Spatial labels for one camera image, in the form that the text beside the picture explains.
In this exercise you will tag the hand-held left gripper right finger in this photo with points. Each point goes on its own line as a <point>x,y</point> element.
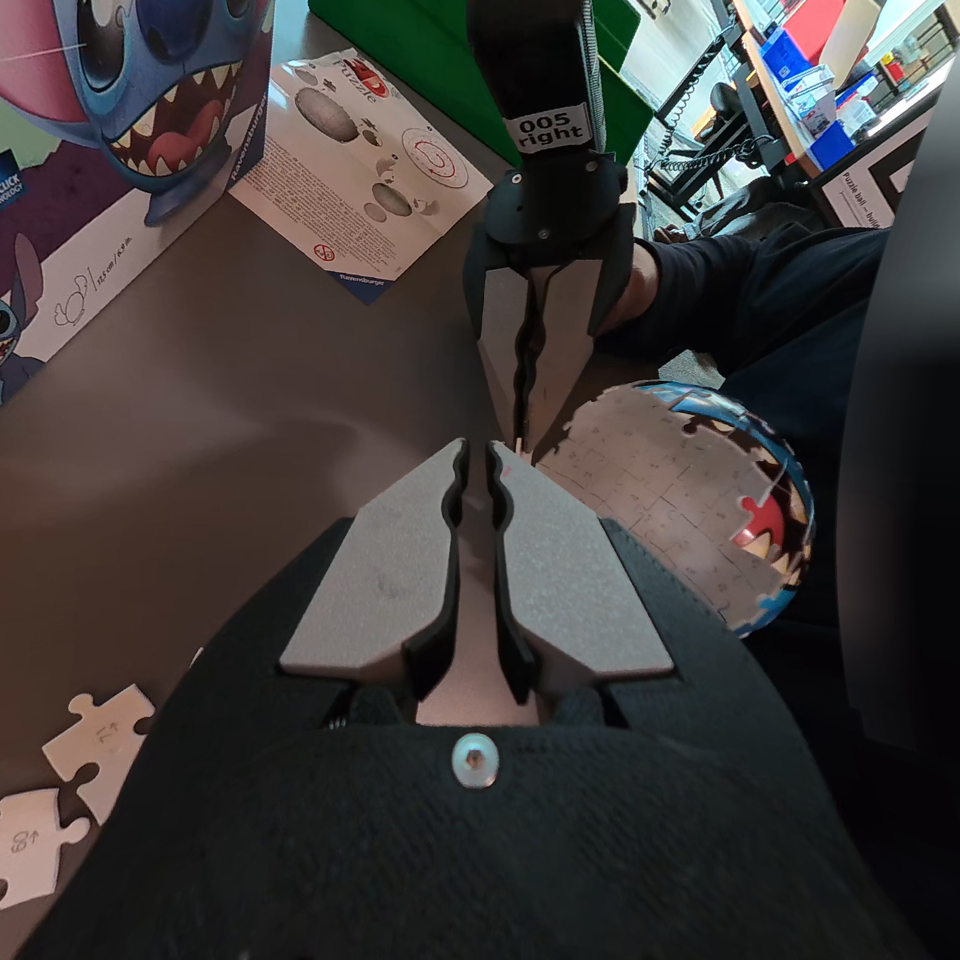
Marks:
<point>577,585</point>

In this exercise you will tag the cluttered wooden desk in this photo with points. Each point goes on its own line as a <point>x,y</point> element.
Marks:
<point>765,82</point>

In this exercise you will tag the person's right hand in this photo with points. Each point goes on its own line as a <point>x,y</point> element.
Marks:
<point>637,289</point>

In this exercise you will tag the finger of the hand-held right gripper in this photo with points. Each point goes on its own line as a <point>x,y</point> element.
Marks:
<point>566,322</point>
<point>504,322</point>

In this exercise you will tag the colourful cardboard puzzle box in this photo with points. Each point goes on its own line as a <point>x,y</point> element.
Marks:
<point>112,150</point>

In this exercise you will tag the white puzzle pieces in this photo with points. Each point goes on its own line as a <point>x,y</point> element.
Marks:
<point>97,735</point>

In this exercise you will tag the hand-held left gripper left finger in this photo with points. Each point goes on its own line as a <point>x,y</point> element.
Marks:
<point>375,585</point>

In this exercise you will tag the tan cardboard sheet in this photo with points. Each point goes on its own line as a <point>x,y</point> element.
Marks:
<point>851,34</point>

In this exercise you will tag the white instruction leaflet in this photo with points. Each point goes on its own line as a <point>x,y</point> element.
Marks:
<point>337,187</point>

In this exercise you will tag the blue white puzzle ball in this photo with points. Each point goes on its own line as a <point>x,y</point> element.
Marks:
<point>660,495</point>

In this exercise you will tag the stacked green plastic bins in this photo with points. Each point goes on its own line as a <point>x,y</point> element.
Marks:
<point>420,52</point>

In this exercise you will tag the white tag board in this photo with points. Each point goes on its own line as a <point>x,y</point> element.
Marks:
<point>870,180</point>

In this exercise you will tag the black desk frame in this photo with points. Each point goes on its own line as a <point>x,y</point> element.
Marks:
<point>697,82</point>

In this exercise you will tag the blue storage bins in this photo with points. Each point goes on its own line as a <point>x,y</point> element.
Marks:
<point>832,142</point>

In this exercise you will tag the black swivel chair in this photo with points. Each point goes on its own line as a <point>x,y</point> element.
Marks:
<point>742,124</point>

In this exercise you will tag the red box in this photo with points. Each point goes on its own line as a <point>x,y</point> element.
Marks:
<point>814,26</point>

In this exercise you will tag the person's right forearm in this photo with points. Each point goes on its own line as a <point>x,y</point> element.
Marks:
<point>750,277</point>

